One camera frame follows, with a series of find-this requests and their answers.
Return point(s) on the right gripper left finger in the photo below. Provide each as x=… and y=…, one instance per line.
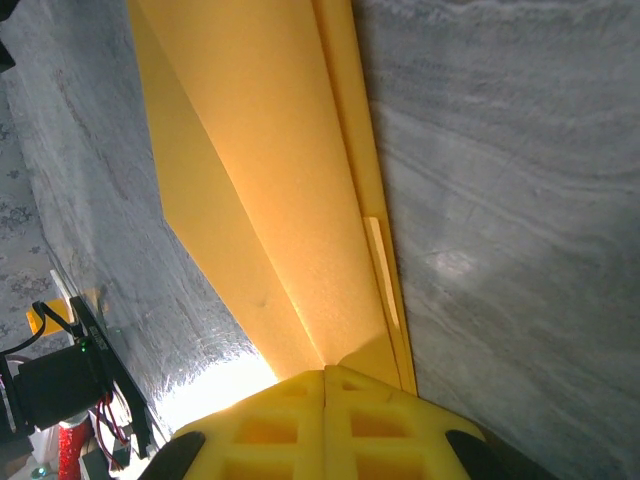
x=300, y=415

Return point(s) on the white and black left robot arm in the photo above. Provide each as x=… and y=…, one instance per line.
x=55, y=385

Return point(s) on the yellow block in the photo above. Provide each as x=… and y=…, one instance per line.
x=37, y=322

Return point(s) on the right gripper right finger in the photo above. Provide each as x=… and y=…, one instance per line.
x=425, y=425

